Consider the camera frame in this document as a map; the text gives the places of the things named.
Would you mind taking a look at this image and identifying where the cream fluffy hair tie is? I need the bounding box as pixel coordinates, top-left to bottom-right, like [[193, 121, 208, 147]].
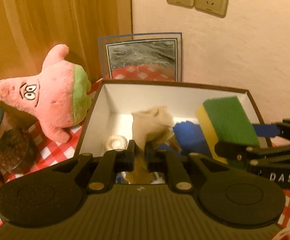
[[105, 134, 129, 152]]

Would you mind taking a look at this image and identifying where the beige small sock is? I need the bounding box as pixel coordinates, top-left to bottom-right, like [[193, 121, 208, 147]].
[[126, 106, 174, 184]]

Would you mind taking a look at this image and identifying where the blue cloth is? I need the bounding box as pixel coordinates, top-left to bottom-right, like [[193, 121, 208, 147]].
[[172, 121, 212, 157]]

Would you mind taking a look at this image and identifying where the green yellow sponge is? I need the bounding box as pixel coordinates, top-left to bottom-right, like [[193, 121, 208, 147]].
[[195, 96, 260, 169]]

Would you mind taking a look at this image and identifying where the striped blue grey sock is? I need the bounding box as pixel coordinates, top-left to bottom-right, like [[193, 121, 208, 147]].
[[152, 130, 182, 154]]

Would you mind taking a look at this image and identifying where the brown cardboard box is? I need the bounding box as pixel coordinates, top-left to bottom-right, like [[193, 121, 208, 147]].
[[75, 80, 264, 157]]

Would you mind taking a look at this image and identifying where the red white checkered tablecloth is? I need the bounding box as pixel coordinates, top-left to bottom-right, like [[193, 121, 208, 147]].
[[0, 63, 290, 231]]

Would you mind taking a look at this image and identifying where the pink starfish plush toy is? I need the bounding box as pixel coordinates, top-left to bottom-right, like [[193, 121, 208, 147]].
[[0, 44, 92, 143]]

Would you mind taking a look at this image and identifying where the framed grey picture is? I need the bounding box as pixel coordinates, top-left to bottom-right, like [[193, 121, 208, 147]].
[[98, 32, 183, 82]]

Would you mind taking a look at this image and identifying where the glass jar with dark lid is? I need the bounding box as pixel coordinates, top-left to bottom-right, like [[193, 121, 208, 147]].
[[0, 106, 38, 174]]

